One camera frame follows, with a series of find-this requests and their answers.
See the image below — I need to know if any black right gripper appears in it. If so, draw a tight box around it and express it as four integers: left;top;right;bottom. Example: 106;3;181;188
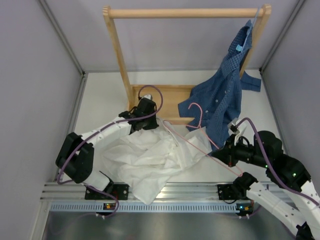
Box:
211;133;270;168

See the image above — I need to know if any pink wire hanger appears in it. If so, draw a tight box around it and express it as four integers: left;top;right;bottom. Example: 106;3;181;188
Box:
162;102;244;177

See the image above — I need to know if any white shirt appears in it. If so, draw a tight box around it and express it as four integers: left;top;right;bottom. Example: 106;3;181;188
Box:
101;118;212;205

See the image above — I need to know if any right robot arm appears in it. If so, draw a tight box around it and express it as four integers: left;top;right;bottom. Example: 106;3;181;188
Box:
211;130;320;240

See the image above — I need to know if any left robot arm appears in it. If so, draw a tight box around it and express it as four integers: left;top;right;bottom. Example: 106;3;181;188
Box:
55;97;159;200

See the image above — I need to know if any blue checkered shirt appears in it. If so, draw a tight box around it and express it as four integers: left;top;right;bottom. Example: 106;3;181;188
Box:
178;20;261;148

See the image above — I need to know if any light blue hanger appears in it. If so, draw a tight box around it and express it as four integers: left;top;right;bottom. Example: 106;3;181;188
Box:
235;7;261;53

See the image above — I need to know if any wooden clothes rack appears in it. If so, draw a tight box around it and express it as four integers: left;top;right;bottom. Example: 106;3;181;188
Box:
102;4;272;125

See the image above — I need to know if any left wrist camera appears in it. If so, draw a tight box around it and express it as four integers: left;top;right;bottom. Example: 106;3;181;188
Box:
141;94;153;101

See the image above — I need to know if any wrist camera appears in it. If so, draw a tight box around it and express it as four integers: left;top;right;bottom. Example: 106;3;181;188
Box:
227;118;248;146
141;94;153;101

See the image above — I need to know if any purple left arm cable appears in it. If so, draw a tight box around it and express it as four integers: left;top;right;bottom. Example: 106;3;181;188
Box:
56;85;165;218

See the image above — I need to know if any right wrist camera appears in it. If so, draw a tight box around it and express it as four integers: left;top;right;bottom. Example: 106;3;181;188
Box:
227;118;248;146

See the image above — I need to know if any slotted cable duct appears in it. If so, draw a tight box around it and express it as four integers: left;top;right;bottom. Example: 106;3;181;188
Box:
50;202;252;213

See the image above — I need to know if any aluminium mounting rail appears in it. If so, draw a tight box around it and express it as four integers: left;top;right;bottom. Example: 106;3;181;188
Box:
40;182;228;201

